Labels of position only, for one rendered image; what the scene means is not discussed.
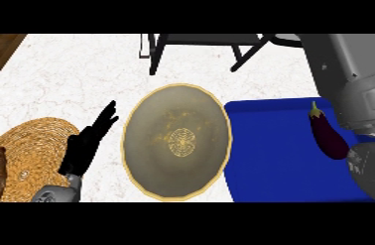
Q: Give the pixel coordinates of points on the brown object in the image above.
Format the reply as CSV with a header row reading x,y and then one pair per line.
x,y
2,169

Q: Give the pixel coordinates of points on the round woven wicker placemat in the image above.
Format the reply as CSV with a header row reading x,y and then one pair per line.
x,y
34,159

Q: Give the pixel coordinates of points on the brown wooden panel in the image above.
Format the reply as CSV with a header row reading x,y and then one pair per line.
x,y
9,45

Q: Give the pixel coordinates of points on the round grey gold-rimmed tray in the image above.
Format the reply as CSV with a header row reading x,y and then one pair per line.
x,y
176,141

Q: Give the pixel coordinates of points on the purple eggplant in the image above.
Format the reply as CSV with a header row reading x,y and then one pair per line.
x,y
330,136

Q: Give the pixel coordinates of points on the blue tray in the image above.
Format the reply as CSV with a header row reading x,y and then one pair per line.
x,y
282,153

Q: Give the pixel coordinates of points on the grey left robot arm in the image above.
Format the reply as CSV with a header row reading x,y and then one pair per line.
x,y
58,192

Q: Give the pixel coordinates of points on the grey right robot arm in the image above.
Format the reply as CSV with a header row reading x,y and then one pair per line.
x,y
349,90

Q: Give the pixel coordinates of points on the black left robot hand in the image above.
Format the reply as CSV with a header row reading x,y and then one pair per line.
x,y
84,146

